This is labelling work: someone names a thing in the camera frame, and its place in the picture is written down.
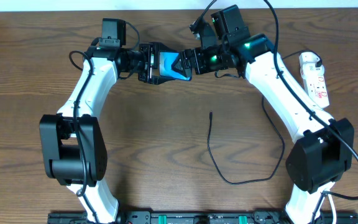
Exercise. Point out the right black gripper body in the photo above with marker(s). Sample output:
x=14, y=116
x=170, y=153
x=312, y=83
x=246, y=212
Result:
x=194, y=60

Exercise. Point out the white USB charger plug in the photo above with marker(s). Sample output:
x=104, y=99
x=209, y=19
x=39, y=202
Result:
x=311, y=65

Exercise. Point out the white power strip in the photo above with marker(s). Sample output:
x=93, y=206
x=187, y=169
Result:
x=315, y=87

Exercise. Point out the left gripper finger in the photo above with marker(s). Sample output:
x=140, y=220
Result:
x=168, y=47
x=161, y=80

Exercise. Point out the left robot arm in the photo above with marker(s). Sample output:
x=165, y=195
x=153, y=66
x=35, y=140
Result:
x=73, y=147

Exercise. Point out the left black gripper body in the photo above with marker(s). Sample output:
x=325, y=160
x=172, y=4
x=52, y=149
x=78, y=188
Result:
x=150, y=62

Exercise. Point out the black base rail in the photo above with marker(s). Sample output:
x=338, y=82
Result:
x=144, y=217

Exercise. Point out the blue screen Galaxy smartphone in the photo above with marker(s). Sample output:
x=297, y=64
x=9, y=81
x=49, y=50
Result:
x=166, y=59

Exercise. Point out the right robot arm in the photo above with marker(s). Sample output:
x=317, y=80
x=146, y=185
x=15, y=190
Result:
x=322, y=149

